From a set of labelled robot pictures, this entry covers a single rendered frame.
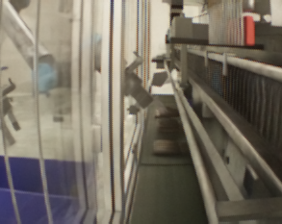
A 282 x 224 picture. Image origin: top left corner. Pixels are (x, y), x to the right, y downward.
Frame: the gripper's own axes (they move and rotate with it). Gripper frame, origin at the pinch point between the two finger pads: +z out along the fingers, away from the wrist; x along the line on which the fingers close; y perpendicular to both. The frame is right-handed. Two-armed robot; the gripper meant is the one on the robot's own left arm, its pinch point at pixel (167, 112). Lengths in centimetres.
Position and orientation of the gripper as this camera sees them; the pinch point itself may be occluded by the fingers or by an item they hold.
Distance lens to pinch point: 107.2
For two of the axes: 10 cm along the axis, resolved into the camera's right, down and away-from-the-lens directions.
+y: -7.2, 6.8, 1.5
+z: 7.0, 7.1, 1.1
